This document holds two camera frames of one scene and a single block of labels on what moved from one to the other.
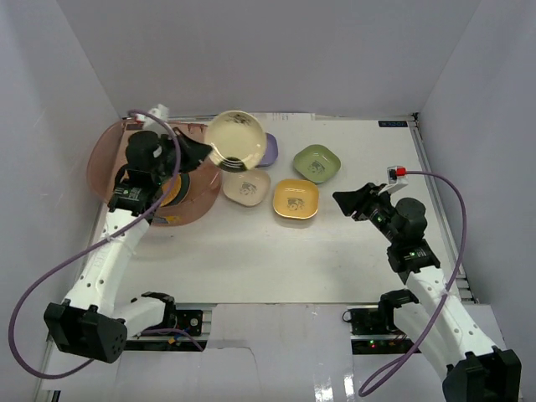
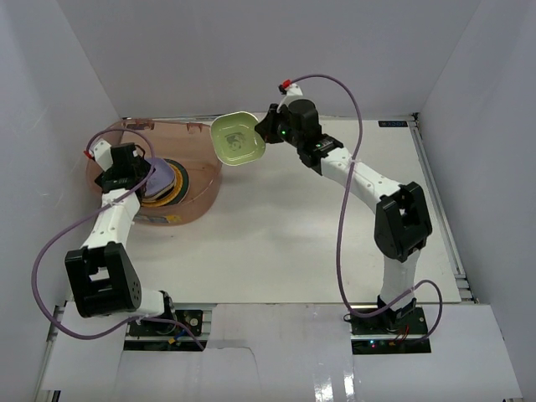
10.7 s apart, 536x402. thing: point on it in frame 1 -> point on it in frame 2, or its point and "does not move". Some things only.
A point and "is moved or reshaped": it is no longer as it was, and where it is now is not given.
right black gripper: x=361 y=200 -> x=267 y=126
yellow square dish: x=296 y=198 -> x=159 y=194
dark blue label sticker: x=393 y=124 does not move
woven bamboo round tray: x=172 y=191 does not move
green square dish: x=316 y=162 is moved or reshaped
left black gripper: x=176 y=150 -> x=140 y=172
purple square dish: x=270 y=152 is moved or reshaped
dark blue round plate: x=185 y=188 does not move
